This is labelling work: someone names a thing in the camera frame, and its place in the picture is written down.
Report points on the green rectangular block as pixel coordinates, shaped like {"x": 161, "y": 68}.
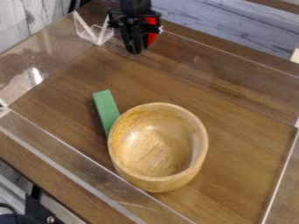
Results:
{"x": 107, "y": 109}

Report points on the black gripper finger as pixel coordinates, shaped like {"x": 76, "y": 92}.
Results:
{"x": 132, "y": 35}
{"x": 149, "y": 33}

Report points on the wooden bowl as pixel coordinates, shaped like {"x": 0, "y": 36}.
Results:
{"x": 157, "y": 144}

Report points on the clear acrylic barrier wall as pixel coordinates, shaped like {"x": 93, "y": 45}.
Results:
{"x": 53, "y": 142}

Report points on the black clamp under table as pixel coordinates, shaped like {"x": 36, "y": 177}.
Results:
{"x": 35, "y": 213}

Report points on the clear acrylic corner bracket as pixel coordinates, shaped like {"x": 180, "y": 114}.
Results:
{"x": 96, "y": 34}

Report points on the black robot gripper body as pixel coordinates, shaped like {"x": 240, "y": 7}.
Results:
{"x": 135, "y": 14}

